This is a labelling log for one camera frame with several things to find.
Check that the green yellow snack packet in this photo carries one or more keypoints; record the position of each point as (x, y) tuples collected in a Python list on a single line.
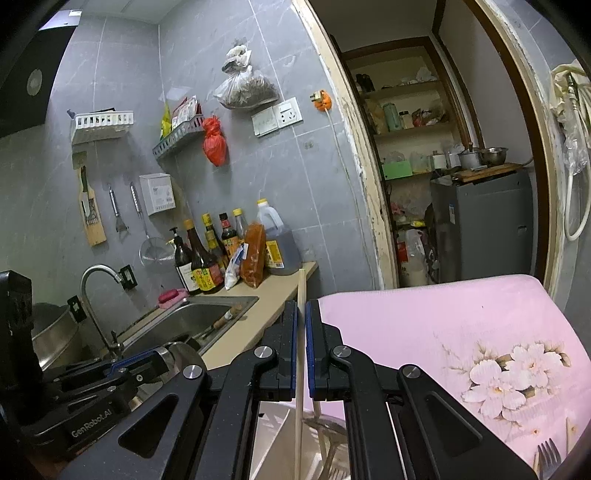
[(165, 122)]

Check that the metal fork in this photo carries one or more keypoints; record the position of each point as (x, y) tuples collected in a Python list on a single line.
[(548, 454)]

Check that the cream rubber gloves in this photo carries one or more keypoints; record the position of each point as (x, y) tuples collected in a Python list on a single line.
[(565, 87)]

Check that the grey cabinet appliance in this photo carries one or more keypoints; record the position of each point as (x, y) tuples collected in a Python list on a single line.
[(482, 221)]

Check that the clear bottle yellow cap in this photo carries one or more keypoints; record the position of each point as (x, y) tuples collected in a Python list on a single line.
[(239, 224)]

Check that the white plastic wall basket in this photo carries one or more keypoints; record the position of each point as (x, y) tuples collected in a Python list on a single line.
[(101, 124)]

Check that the metal strainer ladle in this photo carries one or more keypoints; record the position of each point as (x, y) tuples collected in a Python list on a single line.
[(152, 251)]

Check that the pink floral tablecloth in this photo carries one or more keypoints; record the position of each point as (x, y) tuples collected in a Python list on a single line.
[(438, 332)]

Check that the clear plastic bag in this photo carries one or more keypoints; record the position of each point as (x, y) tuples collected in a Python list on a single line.
[(577, 147)]

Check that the white plastic jug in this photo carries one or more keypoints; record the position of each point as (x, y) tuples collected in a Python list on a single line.
[(415, 258)]

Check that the red snack packets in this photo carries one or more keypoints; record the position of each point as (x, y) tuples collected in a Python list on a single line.
[(184, 113)]

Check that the white wall box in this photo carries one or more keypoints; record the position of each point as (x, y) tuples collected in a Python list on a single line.
[(157, 193)]

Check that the red plastic bag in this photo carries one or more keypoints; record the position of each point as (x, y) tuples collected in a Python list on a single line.
[(214, 143)]

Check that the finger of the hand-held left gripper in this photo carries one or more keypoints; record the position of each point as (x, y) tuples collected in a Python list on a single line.
[(288, 350), (134, 385)]

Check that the metal faucet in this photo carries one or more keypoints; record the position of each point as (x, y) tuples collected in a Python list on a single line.
[(92, 272)]

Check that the black range hood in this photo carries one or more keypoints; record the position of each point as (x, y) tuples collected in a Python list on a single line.
[(27, 69)]

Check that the large oil jug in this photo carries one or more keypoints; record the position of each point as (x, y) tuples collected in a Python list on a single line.
[(279, 242)]

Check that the orange spice bag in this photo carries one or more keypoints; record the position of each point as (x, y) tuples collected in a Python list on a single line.
[(254, 254)]

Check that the wooden cutting board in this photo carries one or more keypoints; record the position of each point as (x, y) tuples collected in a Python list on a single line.
[(92, 226)]

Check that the hanging kitchen knife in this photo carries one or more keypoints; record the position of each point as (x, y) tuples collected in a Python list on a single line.
[(85, 194)]

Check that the metal bowl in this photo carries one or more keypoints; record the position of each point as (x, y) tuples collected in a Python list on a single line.
[(493, 156)]

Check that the white plastic utensil holder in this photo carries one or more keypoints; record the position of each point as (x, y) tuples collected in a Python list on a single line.
[(274, 443)]

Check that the orange plug adapter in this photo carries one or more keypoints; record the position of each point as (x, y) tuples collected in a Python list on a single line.
[(322, 99)]

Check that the wooden chopstick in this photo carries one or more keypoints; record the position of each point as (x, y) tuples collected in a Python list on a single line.
[(316, 408), (569, 427), (300, 286)]

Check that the wooden door frame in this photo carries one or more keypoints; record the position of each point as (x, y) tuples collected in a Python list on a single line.
[(364, 184)]

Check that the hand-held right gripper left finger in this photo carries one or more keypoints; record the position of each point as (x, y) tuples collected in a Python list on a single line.
[(288, 350)]

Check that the sauce bottle red label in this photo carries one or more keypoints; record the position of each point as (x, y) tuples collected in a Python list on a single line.
[(227, 230)]

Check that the large metal pot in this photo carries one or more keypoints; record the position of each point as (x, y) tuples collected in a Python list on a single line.
[(55, 337)]

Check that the white blue packet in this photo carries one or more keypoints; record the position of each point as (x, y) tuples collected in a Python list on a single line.
[(234, 267)]

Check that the dark pump bottle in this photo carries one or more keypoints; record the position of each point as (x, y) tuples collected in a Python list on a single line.
[(184, 267)]

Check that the beige kitchen counter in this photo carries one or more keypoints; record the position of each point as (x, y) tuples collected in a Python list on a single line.
[(277, 295)]

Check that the white switch socket panel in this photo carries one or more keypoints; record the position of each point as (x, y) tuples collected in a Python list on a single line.
[(277, 117)]

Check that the wooden shelf unit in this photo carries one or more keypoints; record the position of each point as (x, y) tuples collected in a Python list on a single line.
[(411, 134)]

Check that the steel sink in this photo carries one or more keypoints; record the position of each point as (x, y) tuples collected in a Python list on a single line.
[(198, 316)]

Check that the pink sponge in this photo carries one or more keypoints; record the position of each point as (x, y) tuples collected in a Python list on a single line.
[(171, 296)]

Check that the black wall socket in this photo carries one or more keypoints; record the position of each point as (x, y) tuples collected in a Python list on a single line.
[(128, 277)]

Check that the metal peeler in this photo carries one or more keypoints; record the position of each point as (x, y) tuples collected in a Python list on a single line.
[(117, 210)]

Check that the grey wall shelf rack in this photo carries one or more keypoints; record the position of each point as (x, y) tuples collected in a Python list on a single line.
[(178, 140)]

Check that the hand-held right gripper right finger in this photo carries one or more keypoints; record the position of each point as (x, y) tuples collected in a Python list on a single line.
[(316, 355)]

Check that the green box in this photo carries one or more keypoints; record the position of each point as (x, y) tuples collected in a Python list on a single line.
[(397, 170)]

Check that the small metal pot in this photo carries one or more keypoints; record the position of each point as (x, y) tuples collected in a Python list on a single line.
[(468, 159)]

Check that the dark sauce bottle yellow cap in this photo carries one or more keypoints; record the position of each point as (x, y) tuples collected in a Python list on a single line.
[(213, 237)]

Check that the clear bag of dried goods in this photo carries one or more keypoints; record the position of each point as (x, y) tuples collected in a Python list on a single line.
[(242, 85)]

